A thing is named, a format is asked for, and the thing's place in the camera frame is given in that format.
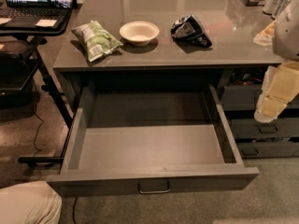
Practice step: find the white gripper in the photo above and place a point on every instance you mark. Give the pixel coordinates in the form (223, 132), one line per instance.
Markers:
(287, 36)

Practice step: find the grey top drawer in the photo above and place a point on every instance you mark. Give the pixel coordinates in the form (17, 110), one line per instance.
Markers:
(125, 143)

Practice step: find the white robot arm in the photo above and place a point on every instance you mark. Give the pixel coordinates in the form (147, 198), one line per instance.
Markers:
(285, 39)

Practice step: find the right top drawer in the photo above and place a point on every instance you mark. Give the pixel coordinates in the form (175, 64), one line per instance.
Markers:
(240, 97)

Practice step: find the right middle drawer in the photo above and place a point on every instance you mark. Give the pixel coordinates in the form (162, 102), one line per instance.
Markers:
(279, 128)

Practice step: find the right bottom drawer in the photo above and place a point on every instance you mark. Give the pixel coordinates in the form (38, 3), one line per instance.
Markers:
(268, 150)

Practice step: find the white can middle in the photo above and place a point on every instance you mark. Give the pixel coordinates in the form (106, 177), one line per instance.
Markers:
(281, 2)

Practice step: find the black crumpled snack bag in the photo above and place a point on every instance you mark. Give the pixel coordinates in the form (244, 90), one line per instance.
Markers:
(190, 29)

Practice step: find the white paper bowl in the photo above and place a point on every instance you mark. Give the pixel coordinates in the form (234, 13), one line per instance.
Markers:
(139, 33)

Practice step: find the green chip bag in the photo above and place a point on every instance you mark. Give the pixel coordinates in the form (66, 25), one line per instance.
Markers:
(96, 41)

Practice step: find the smartphone on stand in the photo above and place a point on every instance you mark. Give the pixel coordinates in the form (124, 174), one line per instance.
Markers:
(66, 4)

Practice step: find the yellow sticky note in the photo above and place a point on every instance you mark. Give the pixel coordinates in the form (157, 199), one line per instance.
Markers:
(46, 23)

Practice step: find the open laptop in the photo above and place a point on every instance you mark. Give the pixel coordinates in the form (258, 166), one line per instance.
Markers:
(24, 14)

